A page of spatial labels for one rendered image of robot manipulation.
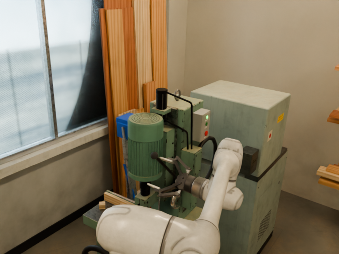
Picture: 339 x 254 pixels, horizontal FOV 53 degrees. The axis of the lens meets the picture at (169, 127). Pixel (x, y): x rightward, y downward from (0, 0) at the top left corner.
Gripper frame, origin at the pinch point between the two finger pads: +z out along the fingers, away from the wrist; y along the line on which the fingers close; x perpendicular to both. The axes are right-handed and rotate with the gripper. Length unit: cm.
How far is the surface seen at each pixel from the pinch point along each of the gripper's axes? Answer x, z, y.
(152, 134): 7.0, 6.7, 14.6
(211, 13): -128, 97, 213
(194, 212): -67, 1, -2
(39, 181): -76, 141, -25
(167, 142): -9.7, 7.2, 18.4
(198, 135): -21.8, -1.4, 30.8
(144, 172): -5.9, 9.6, -0.9
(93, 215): -27, 41, -30
